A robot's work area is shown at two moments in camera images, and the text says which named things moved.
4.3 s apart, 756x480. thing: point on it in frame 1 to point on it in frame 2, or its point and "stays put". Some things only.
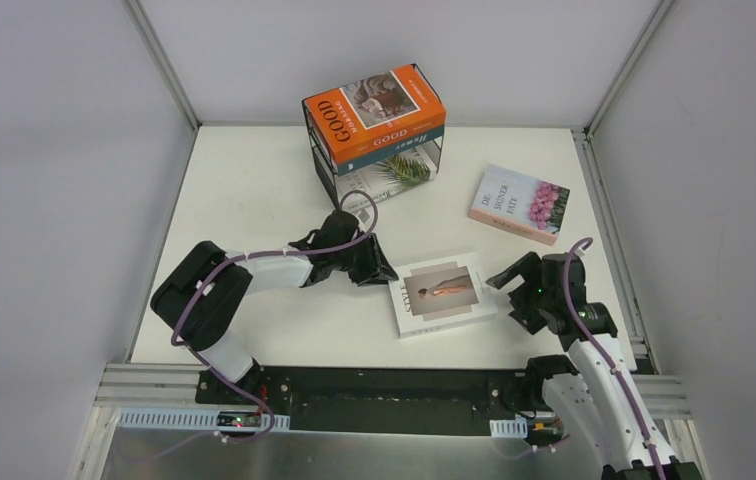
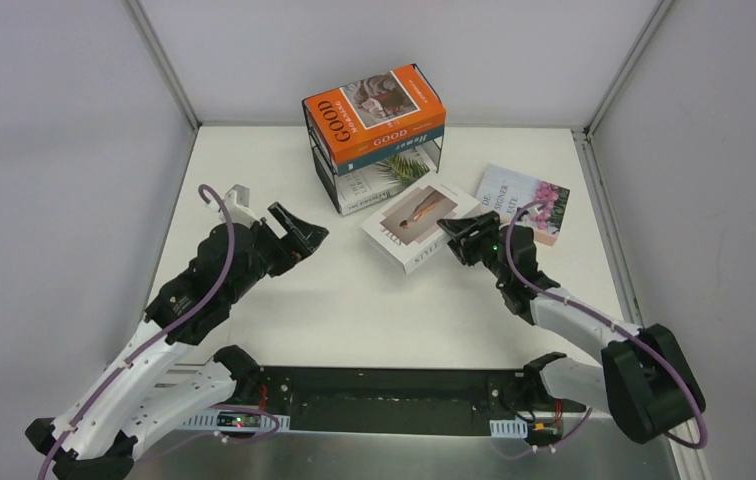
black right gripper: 527,291 to 478,239
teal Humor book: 361,163 stays put
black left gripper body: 365,257 to 278,235
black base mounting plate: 377,400 stays put
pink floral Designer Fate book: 520,204 stays put
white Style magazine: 440,296 to 408,231
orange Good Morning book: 376,113 stays put
